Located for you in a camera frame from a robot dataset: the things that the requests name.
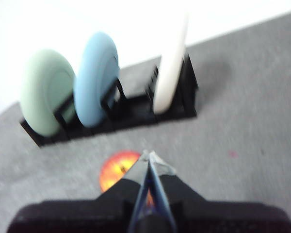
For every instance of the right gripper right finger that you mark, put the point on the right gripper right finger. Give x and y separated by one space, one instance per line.
220 218

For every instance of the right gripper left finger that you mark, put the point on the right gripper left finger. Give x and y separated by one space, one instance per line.
87 216

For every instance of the red yellow apple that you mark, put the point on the red yellow apple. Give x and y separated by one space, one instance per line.
111 170

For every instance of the green plate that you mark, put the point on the green plate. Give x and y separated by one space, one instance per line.
41 92

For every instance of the black plate rack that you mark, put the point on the black plate rack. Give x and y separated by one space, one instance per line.
135 111

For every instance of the blue plate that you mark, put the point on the blue plate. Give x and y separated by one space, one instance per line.
92 80

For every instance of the cream plate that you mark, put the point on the cream plate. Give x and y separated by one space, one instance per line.
169 80

